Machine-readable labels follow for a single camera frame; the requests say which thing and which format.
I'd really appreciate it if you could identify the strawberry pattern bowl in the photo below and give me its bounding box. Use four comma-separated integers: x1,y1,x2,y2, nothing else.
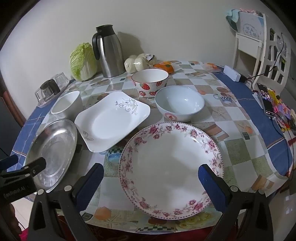
132,69,169,98

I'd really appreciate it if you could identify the stainless steel thermos jug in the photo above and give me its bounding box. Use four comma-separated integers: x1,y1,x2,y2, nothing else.
92,25,125,78

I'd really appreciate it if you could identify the white wooden shelf rack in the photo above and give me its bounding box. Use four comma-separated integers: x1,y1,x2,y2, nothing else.
226,9,292,93

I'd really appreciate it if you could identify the napa cabbage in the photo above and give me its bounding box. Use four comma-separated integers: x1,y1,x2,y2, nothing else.
69,43,98,81

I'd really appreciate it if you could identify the clear orange plastic bag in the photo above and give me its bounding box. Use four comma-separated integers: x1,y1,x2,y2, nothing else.
202,63,221,73

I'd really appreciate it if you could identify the smartphone with lit screen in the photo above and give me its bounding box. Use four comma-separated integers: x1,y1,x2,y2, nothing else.
256,83,275,117

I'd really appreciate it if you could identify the white square decorated plate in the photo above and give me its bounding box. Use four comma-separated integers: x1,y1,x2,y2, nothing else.
74,91,151,153

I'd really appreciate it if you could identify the orange snack packet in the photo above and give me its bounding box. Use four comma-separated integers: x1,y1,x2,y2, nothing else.
153,61,182,74

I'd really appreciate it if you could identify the colourful toy pile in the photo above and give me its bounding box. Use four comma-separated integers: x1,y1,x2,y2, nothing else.
267,88,295,135

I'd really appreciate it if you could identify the floral round porcelain plate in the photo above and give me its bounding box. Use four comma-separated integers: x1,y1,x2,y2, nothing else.
118,122,224,220

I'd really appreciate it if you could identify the checkered plastic tablecloth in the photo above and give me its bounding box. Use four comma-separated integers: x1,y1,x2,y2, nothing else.
10,60,295,234

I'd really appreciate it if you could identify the tray with glass cups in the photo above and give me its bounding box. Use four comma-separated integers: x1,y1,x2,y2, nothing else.
35,72,70,108

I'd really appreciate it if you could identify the bag of steamed buns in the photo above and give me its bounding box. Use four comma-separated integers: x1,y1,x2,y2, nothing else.
124,53,157,74

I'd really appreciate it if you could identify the stainless steel round plate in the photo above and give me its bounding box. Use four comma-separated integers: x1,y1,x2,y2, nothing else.
25,120,78,193

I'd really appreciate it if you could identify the white power bank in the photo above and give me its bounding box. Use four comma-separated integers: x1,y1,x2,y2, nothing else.
223,65,241,82

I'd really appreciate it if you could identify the glass teapot black handle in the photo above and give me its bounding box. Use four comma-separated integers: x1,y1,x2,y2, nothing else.
40,79,60,100

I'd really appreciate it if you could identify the pale blue round bowl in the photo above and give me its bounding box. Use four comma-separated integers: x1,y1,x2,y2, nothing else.
154,85,205,122

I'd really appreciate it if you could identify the white square bowl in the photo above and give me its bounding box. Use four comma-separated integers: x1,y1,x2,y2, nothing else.
51,91,83,122

